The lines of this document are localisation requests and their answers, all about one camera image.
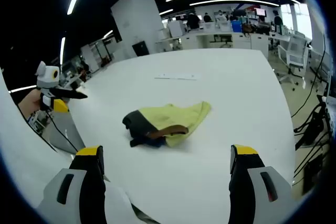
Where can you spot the white table socket panel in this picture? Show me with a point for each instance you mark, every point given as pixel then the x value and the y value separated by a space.
pixel 178 76

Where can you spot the brown bag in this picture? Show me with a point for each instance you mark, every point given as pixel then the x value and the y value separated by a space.
pixel 248 28

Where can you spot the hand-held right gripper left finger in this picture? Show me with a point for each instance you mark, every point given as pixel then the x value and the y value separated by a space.
pixel 78 182

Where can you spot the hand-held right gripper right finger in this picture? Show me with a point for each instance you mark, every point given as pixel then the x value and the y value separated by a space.
pixel 246 182

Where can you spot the white office chair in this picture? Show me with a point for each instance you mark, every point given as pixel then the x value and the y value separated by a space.
pixel 295 53

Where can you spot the person's left hand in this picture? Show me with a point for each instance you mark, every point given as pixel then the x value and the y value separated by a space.
pixel 30 103

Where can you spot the yellow garment grey blue sleeves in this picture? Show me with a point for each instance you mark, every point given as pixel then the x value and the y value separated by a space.
pixel 178 119

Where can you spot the long white counter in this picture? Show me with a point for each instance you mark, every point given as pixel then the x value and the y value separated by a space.
pixel 207 39

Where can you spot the white cabinet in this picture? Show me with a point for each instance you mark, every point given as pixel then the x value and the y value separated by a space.
pixel 175 28

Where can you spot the blue storage box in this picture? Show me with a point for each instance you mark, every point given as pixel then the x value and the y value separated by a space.
pixel 236 26

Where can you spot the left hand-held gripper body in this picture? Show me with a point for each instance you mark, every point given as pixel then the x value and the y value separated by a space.
pixel 47 77

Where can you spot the pink-lit monitor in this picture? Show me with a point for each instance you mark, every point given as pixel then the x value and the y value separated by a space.
pixel 260 12

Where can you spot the black flat panel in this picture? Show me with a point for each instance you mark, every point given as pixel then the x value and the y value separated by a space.
pixel 141 48

